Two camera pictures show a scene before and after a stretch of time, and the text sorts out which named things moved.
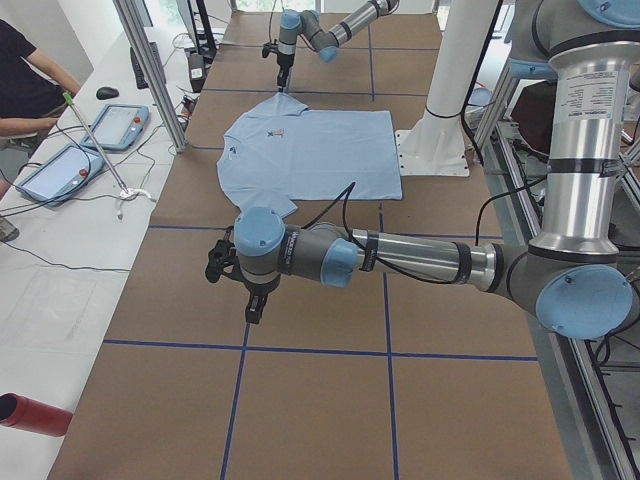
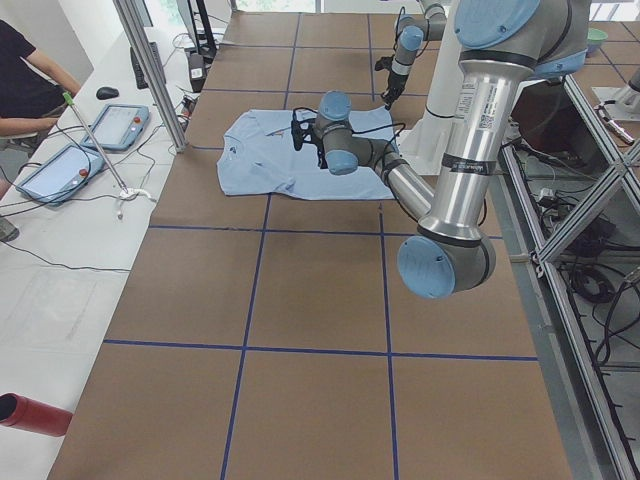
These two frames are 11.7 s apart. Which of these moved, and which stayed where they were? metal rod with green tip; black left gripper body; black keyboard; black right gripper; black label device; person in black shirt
Moved: black right gripper; black left gripper body
Stayed: black label device; black keyboard; metal rod with green tip; person in black shirt
